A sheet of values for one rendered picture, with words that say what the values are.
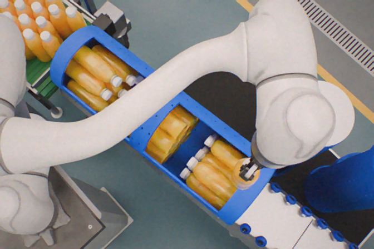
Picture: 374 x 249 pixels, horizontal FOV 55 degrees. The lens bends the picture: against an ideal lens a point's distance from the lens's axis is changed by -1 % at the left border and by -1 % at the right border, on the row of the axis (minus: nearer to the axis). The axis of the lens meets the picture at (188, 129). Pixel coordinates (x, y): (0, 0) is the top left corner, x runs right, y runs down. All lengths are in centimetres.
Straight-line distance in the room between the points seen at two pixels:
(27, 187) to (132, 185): 128
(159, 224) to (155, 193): 20
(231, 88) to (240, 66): 185
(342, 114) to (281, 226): 51
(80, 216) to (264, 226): 71
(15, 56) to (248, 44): 43
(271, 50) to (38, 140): 40
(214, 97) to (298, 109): 192
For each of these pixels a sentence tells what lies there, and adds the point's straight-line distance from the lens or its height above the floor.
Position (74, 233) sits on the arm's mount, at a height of 105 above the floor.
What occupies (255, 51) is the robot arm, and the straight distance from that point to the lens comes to 61.
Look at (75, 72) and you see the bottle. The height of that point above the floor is 115.
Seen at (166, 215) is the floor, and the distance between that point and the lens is 243.
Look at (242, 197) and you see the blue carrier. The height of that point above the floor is 122.
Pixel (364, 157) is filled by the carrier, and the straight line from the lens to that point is 169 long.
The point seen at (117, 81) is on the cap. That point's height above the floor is 117.
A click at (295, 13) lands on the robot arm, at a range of 65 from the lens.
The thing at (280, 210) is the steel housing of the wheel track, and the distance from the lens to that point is 155.
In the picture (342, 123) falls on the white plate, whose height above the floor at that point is 104.
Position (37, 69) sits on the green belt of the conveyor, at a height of 90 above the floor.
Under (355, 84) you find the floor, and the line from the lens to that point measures 289.
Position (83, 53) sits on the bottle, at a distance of 143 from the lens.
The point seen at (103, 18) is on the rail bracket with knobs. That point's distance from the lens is 171.
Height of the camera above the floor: 242
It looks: 75 degrees down
